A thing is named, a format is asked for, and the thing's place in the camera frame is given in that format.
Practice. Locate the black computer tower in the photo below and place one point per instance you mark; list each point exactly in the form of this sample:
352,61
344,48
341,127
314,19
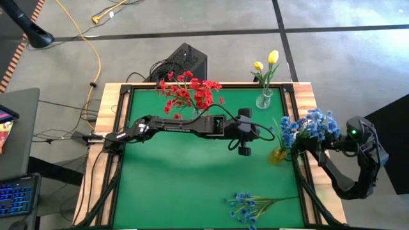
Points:
188,57

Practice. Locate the green table mat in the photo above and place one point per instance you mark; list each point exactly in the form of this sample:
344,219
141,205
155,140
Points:
198,185

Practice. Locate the yellow artificial tulip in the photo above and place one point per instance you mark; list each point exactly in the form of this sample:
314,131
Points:
259,66
274,57

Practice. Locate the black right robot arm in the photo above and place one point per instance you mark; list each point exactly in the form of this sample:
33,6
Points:
361,179

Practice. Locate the tablet device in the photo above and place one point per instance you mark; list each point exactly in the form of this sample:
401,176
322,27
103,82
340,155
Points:
8,114

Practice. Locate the black computer mouse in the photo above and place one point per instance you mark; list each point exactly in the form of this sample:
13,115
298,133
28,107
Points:
17,226

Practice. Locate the grey desk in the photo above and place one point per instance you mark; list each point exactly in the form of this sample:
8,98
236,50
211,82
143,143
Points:
22,134

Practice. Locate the black stand leg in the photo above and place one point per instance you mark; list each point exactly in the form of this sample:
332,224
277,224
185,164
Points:
35,33

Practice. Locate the colourful snack packet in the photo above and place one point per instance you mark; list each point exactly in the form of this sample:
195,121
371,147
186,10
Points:
4,137

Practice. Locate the backlit computer keyboard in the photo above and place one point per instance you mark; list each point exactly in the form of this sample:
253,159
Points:
17,198

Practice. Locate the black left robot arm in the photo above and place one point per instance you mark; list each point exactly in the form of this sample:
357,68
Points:
179,126

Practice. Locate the amber yellow glass vase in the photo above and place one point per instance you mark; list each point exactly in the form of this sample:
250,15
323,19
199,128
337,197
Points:
277,156

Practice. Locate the black desk base bar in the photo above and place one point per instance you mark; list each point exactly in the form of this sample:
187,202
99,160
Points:
57,171

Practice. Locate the black aluminium table frame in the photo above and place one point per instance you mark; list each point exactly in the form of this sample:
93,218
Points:
239,86

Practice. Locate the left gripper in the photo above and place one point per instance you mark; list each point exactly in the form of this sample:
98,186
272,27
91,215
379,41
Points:
243,131

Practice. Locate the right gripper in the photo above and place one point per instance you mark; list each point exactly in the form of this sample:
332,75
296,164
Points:
311,145

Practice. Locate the orange striped mat edge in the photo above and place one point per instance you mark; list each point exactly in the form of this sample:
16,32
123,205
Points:
20,54

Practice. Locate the clear bulbous glass vase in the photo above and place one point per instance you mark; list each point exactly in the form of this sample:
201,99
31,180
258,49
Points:
263,101

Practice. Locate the black cabinet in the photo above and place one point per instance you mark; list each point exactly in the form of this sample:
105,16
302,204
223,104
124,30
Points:
396,166

